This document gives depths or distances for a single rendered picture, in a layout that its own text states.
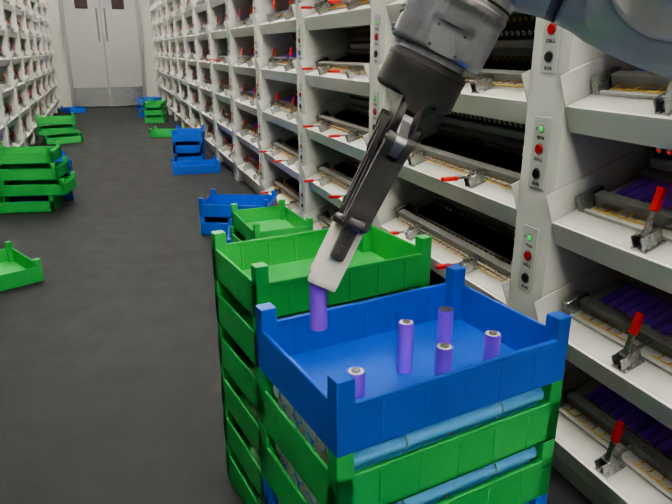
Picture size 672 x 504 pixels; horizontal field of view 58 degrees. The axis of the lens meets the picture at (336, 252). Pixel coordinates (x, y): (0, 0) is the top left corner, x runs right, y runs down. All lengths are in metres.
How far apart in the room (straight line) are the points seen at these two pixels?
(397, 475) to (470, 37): 0.42
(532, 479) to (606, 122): 0.52
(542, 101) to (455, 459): 0.64
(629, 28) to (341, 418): 0.39
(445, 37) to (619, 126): 0.50
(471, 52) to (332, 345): 0.41
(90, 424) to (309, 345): 0.77
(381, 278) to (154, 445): 0.63
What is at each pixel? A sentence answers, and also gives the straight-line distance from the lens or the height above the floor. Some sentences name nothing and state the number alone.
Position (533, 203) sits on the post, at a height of 0.50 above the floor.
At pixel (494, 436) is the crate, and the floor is 0.36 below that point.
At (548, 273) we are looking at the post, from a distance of 1.13.
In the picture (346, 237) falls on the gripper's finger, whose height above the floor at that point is 0.59.
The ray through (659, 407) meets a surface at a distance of 1.00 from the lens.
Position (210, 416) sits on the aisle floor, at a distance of 1.40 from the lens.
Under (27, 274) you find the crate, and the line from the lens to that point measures 2.31.
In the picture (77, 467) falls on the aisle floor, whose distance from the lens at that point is 1.33.
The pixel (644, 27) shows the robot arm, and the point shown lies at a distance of 0.50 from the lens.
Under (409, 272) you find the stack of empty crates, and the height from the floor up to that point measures 0.43.
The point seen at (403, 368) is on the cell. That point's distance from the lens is 0.72.
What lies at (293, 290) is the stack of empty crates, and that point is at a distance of 0.87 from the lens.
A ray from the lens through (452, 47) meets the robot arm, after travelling 0.54.
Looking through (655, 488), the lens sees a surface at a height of 0.11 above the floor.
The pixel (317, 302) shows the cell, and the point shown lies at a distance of 0.62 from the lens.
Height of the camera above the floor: 0.76
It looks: 19 degrees down
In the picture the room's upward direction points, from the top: straight up
